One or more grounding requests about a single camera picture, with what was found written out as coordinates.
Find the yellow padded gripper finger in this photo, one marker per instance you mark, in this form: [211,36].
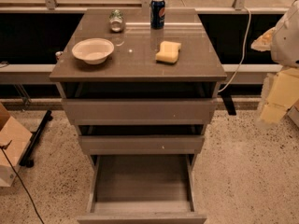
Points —
[280,93]
[264,41]

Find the yellow sponge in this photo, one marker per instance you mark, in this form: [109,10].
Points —
[168,52]

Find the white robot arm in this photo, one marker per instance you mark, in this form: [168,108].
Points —
[285,41]

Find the grey middle drawer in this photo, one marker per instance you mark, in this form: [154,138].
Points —
[141,145]

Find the grey drawer cabinet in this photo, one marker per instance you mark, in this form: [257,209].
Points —
[131,71]

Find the grey top drawer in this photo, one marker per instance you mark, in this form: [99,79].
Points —
[139,112]

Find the grey open bottom drawer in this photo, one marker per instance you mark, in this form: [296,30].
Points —
[142,189]

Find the cardboard box right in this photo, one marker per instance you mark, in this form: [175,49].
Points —
[294,113]

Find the cardboard box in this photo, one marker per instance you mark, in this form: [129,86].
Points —
[294,113]
[16,138]

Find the blue pepsi can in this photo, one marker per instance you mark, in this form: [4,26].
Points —
[157,14]

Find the clear glass jar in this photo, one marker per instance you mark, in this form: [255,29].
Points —
[116,20]

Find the white bowl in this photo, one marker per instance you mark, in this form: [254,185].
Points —
[93,50]

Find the small metal knob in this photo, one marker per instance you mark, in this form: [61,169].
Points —
[58,55]

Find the black stand leg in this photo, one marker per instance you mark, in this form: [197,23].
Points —
[26,158]

